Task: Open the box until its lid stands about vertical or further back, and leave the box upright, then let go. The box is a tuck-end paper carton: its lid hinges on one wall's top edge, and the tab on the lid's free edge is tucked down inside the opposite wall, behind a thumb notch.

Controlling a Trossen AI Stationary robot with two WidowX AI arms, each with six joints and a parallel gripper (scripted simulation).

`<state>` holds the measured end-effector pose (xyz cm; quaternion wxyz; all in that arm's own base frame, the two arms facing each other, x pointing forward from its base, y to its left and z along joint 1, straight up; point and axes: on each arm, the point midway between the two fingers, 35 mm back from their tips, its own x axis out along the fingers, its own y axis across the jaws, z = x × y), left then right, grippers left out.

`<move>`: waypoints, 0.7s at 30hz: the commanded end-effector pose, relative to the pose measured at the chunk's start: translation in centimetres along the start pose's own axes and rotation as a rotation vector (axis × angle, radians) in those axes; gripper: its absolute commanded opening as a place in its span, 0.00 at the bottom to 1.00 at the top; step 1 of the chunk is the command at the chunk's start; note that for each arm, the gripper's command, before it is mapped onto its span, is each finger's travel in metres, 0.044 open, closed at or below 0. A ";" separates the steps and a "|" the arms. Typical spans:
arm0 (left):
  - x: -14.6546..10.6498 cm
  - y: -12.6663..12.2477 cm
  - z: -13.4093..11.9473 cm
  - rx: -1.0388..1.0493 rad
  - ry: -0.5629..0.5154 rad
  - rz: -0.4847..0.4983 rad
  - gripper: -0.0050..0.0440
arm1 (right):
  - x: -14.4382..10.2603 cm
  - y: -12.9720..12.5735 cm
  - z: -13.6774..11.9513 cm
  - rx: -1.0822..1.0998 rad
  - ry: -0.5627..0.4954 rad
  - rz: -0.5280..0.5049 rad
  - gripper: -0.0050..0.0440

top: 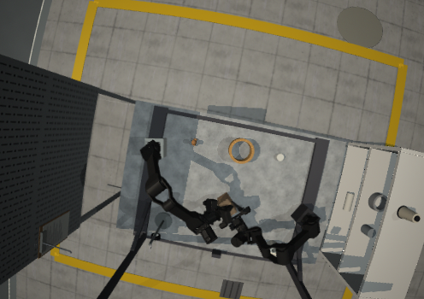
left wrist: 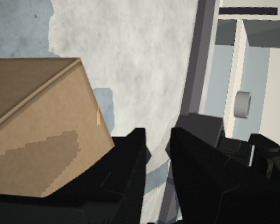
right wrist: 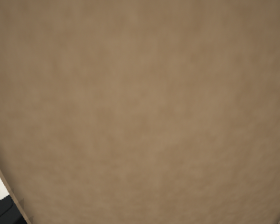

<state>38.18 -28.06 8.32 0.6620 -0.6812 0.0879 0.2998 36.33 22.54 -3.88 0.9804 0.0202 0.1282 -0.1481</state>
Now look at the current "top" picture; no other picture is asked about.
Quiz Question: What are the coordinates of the brown cardboard box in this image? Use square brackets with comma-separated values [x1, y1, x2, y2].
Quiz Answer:
[217, 193, 237, 216]

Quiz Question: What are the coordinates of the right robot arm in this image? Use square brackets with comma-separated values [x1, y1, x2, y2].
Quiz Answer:
[229, 213, 320, 266]

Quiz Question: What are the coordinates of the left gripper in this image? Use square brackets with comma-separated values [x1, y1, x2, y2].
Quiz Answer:
[205, 205, 233, 225]

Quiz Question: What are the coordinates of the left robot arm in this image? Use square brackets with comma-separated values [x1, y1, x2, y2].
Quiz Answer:
[140, 139, 219, 244]

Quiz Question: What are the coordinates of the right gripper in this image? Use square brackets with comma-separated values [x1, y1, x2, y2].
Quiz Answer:
[219, 201, 250, 232]

